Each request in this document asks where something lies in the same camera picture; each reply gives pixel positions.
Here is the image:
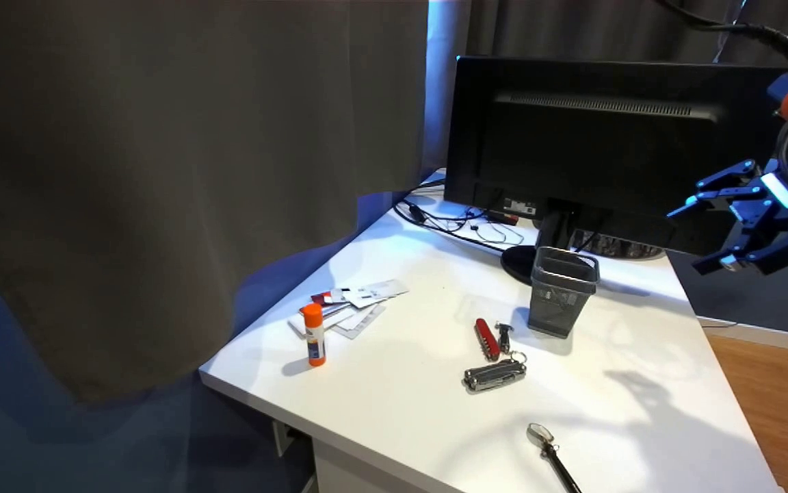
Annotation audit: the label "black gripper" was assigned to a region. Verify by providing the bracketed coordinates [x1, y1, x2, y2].
[670, 160, 788, 275]

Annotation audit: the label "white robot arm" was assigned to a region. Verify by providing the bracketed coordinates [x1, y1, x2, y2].
[670, 72, 788, 275]

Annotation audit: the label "large black monitor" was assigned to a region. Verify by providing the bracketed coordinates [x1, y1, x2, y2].
[447, 57, 780, 254]

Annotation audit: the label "red pocket knife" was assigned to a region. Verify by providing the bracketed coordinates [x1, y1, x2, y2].
[474, 318, 500, 362]

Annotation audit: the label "white cards on desk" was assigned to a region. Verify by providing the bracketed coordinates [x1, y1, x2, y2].
[313, 280, 405, 336]

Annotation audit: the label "glue stick orange cap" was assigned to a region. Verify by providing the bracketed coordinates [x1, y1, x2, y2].
[302, 301, 325, 368]

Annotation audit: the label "grey curtain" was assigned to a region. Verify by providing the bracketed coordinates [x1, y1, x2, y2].
[0, 0, 427, 403]

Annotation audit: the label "black cable hose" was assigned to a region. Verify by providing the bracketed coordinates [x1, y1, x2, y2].
[658, 0, 788, 199]

